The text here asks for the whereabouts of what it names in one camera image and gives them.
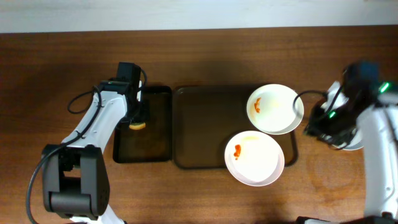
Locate yellow sponge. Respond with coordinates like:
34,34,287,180
129,122,146,130

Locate white plate with brown smear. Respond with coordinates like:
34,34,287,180
317,82,363,151

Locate white plate with orange sauce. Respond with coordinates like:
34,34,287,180
246,84,304,135

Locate white plate with red sauce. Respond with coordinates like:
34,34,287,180
224,131,285,187

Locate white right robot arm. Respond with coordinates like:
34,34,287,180
304,61,397,223

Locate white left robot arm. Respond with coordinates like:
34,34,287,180
36,62,147,223

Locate small dark brown tray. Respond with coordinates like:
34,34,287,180
113,86,172,164

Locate large dark brown tray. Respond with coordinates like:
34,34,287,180
172,85,299,170

